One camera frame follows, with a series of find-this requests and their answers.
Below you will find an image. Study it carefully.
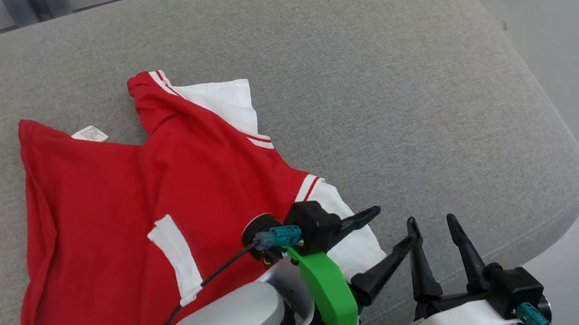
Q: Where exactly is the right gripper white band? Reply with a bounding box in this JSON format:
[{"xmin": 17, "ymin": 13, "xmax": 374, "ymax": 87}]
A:
[{"xmin": 396, "ymin": 209, "xmax": 531, "ymax": 325}]

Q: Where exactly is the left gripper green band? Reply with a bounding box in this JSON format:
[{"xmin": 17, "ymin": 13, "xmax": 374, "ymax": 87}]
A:
[{"xmin": 278, "ymin": 197, "xmax": 420, "ymax": 325}]

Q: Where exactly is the red and white garment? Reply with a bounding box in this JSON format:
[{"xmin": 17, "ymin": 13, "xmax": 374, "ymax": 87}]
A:
[{"xmin": 0, "ymin": 56, "xmax": 403, "ymax": 325}]

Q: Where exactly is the grey fabric sofa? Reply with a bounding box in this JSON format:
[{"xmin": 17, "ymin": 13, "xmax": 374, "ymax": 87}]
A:
[{"xmin": 0, "ymin": 0, "xmax": 579, "ymax": 325}]

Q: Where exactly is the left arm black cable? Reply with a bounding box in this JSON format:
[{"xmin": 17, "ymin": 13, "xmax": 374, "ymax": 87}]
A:
[{"xmin": 151, "ymin": 232, "xmax": 260, "ymax": 325}]

